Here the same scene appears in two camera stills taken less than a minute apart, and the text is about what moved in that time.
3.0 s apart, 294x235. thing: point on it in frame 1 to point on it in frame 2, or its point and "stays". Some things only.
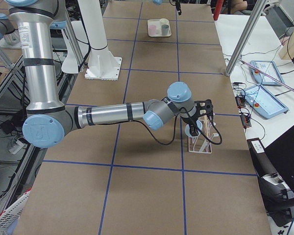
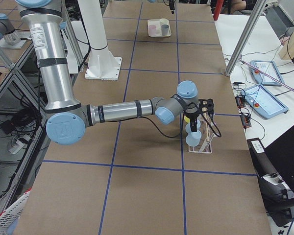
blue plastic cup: [187, 129] to [193, 138]
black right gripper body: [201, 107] stays
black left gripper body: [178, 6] to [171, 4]
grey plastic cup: [165, 28] stays
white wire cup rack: [202, 144] stays
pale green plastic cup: [163, 21] stays
